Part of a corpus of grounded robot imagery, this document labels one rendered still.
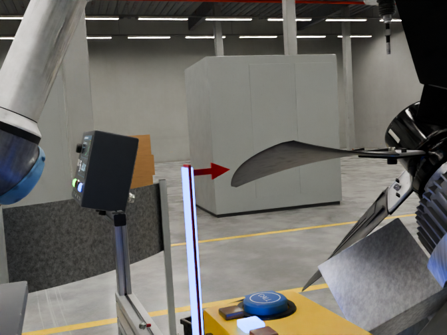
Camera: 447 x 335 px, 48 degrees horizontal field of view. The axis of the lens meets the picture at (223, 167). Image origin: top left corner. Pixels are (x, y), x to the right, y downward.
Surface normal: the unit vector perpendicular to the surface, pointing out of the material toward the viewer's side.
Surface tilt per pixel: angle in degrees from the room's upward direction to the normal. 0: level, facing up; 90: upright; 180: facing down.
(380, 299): 55
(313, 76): 90
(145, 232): 90
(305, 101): 90
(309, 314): 0
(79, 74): 90
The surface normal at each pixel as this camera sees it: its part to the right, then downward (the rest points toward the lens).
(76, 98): 0.29, 0.06
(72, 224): 0.68, 0.01
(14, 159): 0.81, 0.18
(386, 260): -0.48, -0.49
